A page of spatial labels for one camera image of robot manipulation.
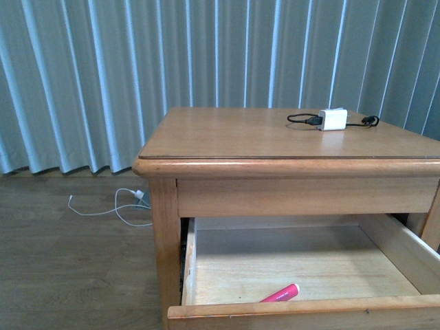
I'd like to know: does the pale pleated curtain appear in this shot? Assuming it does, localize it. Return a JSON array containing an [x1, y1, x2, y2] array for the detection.
[[1, 1, 439, 174]]

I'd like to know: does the wooden nightstand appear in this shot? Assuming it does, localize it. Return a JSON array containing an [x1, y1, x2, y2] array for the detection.
[[133, 107, 439, 329]]

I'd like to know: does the floor power outlet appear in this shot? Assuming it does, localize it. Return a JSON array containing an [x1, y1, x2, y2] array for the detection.
[[134, 190, 151, 209]]

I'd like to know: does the black usb cable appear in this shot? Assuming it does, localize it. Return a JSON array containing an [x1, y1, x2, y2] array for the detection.
[[287, 113, 380, 129]]

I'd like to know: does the pink highlighter marker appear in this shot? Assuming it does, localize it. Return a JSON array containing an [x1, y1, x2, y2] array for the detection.
[[261, 283, 300, 303]]

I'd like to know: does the wooden drawer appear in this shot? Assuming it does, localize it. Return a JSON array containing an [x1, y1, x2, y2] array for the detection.
[[167, 214, 439, 329]]

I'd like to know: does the white charger block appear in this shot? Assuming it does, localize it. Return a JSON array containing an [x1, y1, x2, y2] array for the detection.
[[318, 108, 348, 131]]

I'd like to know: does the white charging cable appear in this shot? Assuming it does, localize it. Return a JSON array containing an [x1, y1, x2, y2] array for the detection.
[[67, 188, 153, 228]]

